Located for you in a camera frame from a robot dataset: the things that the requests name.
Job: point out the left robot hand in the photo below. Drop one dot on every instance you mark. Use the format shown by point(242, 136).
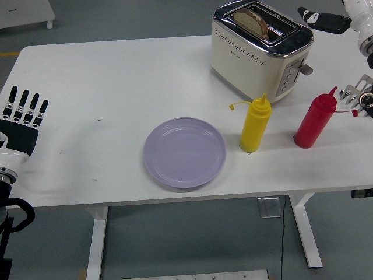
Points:
point(19, 138)

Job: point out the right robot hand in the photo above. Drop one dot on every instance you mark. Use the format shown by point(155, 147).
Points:
point(361, 14)

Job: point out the bread slice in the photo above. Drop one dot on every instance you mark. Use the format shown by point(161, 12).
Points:
point(250, 21)

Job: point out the cream and chrome toaster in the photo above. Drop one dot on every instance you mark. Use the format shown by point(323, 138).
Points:
point(242, 64)

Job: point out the purple plate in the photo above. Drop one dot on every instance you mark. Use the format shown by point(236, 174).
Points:
point(185, 153)

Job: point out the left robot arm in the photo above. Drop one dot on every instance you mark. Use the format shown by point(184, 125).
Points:
point(5, 177)

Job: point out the small metal floor plate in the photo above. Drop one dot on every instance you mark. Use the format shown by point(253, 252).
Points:
point(269, 207)

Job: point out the metal toast rack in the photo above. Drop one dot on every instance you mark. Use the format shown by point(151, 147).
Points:
point(351, 94)

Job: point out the red squeeze bottle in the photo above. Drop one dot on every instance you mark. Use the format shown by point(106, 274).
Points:
point(311, 125)

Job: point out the white background furniture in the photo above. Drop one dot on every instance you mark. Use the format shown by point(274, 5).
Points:
point(26, 13)

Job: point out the white table leg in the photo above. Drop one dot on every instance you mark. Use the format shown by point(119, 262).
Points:
point(96, 248)
point(306, 233)

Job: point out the yellow squeeze bottle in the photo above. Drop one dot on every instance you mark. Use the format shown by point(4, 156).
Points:
point(255, 128)

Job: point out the black table control panel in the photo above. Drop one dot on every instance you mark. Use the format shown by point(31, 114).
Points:
point(362, 193)

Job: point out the wide metal base plate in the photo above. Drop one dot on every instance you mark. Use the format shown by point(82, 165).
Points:
point(195, 275)

